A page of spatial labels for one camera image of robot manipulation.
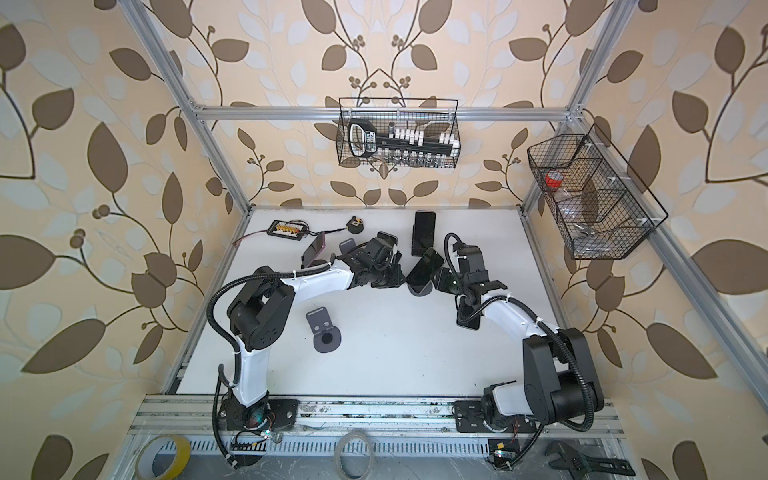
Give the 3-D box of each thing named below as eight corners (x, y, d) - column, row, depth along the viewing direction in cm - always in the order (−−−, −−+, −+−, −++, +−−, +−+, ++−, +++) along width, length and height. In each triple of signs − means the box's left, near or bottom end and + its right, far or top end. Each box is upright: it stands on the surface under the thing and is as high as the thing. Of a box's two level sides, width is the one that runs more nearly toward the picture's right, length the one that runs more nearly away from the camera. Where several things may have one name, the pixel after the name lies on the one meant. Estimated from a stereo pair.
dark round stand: (320, 356, 87) (311, 341, 78) (315, 329, 92) (306, 312, 83) (344, 347, 88) (338, 331, 79) (338, 322, 93) (331, 304, 84)
